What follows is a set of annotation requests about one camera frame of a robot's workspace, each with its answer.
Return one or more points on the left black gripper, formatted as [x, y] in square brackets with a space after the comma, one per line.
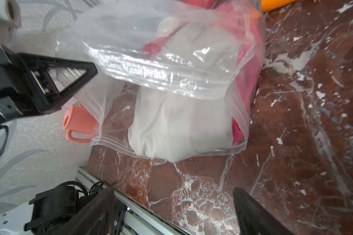
[52, 82]

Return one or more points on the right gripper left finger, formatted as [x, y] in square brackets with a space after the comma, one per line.
[95, 218]

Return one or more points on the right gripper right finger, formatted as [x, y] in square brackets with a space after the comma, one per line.
[253, 219]

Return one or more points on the clear plastic vacuum bag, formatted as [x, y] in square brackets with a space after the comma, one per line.
[112, 36]

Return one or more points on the orange trousers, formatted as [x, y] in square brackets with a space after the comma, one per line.
[269, 5]

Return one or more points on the grey white garment in bag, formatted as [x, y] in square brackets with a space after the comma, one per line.
[176, 127]

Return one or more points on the white vacuum bag valve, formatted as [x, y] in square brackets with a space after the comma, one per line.
[167, 26]

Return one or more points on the pink garment in bag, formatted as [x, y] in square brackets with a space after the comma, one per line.
[247, 80]

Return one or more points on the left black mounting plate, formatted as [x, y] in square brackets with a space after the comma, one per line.
[118, 217]

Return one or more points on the pink watering can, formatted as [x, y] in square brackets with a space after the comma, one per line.
[77, 119]

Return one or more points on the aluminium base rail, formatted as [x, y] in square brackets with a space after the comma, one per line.
[138, 220]

